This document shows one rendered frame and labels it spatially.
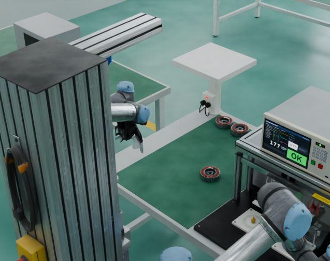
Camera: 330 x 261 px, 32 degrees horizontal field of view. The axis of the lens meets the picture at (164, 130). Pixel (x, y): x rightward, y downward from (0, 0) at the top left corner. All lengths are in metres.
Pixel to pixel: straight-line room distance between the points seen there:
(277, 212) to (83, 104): 0.75
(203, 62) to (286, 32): 3.62
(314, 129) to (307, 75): 3.39
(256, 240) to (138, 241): 2.07
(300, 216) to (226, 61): 1.70
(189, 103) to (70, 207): 3.77
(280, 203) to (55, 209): 0.74
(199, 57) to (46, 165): 2.06
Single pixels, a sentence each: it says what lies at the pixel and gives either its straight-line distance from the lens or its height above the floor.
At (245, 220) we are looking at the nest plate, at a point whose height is 0.78.
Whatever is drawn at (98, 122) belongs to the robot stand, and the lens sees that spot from 1.65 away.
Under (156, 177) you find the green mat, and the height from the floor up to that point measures 0.75.
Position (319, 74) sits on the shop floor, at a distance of 6.07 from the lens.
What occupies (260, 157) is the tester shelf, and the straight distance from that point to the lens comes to 2.81.
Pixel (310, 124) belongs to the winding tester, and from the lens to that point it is 2.67.
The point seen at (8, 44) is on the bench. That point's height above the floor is 0.75.
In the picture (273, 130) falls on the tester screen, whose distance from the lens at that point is 2.72.
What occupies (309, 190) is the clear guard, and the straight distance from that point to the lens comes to 2.69.
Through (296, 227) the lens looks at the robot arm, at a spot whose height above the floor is 1.43.
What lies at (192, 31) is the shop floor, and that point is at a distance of 6.93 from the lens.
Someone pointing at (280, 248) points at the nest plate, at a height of 0.78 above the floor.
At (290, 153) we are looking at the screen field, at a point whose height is 1.17.
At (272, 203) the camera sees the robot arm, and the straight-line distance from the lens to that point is 1.96.
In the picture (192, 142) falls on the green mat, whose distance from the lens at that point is 3.50.
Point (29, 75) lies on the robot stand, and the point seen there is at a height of 2.03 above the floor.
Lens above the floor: 2.71
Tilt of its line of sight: 33 degrees down
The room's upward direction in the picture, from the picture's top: 1 degrees counter-clockwise
